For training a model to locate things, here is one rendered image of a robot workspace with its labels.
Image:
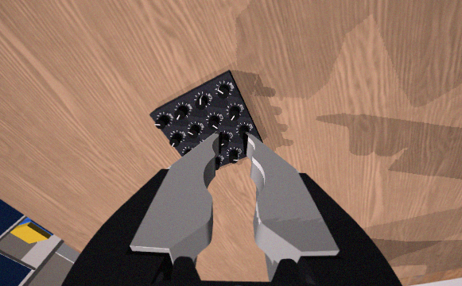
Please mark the black knob box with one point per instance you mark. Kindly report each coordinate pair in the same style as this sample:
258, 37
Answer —
216, 105

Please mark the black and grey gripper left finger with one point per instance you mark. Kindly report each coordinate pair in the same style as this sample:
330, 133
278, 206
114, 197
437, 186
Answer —
170, 216

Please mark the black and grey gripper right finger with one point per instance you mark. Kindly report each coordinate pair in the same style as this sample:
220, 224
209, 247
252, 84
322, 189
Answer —
295, 218

